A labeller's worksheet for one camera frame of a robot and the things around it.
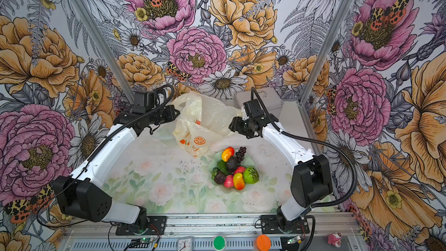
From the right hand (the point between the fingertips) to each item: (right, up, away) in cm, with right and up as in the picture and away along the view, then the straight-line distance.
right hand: (234, 132), depth 84 cm
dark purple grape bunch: (+3, -11, +5) cm, 13 cm away
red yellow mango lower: (+1, -21, -7) cm, 22 cm away
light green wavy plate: (+6, -15, +3) cm, 16 cm away
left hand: (-25, +7, -4) cm, 27 cm away
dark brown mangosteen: (-7, -20, -5) cm, 22 cm away
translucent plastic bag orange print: (-16, +5, -1) cm, 17 cm away
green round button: (-6, -38, -21) cm, 44 cm away
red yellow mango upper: (-4, -10, +3) cm, 11 cm away
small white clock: (-20, -42, -16) cm, 49 cm away
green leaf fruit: (-6, -16, +1) cm, 17 cm away
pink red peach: (-3, -22, -3) cm, 23 cm away
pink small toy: (+38, -39, -17) cm, 57 cm away
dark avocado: (-1, -15, -2) cm, 15 cm away
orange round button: (+10, -38, -21) cm, 44 cm away
